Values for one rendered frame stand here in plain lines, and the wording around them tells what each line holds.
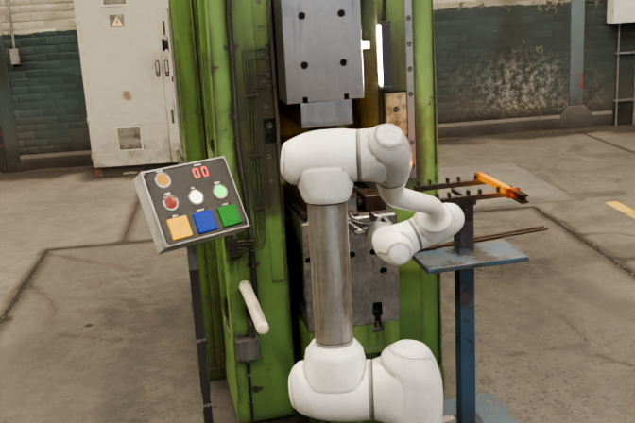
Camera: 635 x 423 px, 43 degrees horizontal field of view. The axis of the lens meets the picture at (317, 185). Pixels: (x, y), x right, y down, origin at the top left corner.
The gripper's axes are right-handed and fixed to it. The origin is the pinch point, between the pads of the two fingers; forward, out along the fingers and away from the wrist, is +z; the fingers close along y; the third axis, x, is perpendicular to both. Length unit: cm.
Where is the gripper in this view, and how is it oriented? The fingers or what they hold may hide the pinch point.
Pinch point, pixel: (362, 218)
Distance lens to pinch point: 280.6
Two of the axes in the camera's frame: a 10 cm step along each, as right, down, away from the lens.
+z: -2.3, -2.2, 9.5
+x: -0.5, -9.7, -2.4
